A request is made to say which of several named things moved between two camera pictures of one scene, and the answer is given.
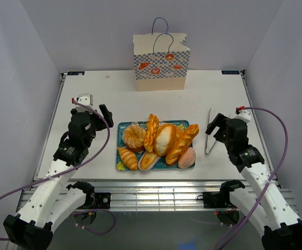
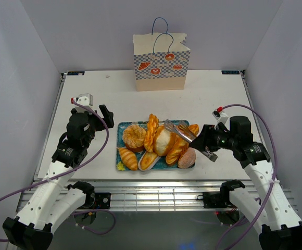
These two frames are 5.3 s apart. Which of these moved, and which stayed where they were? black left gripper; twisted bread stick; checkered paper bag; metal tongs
Moved: metal tongs
Stayed: checkered paper bag; black left gripper; twisted bread stick
